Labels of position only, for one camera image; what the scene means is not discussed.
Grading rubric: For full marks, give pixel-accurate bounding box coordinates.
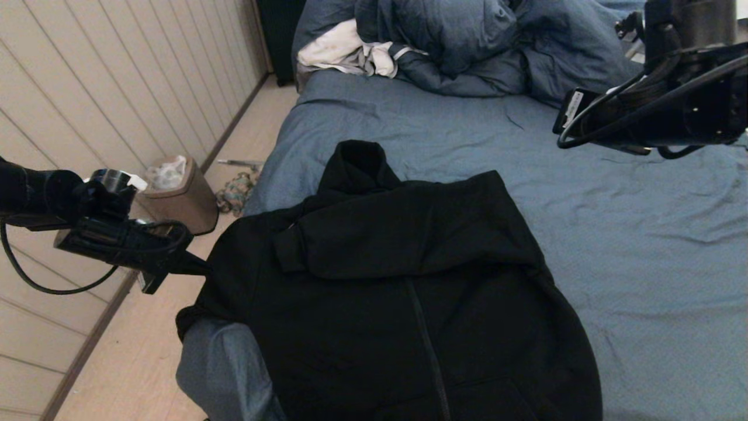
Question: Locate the dark blue duvet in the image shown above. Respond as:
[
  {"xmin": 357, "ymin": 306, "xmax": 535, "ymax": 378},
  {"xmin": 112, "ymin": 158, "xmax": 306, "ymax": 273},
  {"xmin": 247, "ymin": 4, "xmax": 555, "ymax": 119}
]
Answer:
[{"xmin": 291, "ymin": 0, "xmax": 646, "ymax": 109}]

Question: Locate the colourful braided rope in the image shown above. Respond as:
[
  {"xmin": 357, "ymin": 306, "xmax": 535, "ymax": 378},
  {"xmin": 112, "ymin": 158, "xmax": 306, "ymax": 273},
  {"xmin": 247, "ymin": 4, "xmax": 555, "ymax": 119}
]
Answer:
[{"xmin": 216, "ymin": 172, "xmax": 258, "ymax": 218}]

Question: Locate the clear plastic bin bag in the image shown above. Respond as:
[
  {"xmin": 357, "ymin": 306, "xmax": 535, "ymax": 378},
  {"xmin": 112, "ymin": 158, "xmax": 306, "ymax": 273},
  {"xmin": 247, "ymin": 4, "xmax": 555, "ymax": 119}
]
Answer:
[{"xmin": 146, "ymin": 156, "xmax": 189, "ymax": 191}]

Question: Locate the smooth black left arm cable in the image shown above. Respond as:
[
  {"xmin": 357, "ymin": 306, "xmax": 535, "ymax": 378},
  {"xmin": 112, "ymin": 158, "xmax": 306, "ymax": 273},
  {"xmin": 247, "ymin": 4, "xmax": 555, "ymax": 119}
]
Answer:
[{"xmin": 0, "ymin": 219, "xmax": 193, "ymax": 295}]

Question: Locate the crumpled white garment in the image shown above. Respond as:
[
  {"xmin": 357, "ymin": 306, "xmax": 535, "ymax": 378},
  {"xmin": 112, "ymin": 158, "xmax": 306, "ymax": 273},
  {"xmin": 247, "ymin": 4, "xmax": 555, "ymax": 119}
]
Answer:
[{"xmin": 296, "ymin": 19, "xmax": 427, "ymax": 80}]

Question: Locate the brown trash bin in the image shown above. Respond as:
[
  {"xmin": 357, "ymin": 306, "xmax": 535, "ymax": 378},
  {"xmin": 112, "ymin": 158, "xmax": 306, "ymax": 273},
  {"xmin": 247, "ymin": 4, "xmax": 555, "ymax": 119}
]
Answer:
[{"xmin": 137, "ymin": 155, "xmax": 220, "ymax": 236}]

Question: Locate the black hoodie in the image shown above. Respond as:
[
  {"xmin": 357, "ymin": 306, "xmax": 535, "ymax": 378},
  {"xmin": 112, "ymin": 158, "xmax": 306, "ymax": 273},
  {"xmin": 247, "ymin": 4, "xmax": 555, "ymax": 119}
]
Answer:
[{"xmin": 175, "ymin": 140, "xmax": 602, "ymax": 421}]

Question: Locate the blue-sheeted bed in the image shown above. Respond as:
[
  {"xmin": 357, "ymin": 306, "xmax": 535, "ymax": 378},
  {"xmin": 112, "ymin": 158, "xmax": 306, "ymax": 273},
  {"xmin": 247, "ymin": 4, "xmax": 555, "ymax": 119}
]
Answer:
[{"xmin": 175, "ymin": 69, "xmax": 748, "ymax": 421}]

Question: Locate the black cabinet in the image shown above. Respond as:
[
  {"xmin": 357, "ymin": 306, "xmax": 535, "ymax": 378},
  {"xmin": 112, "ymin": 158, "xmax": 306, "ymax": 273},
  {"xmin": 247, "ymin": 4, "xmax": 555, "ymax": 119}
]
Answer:
[{"xmin": 255, "ymin": 0, "xmax": 307, "ymax": 88}]

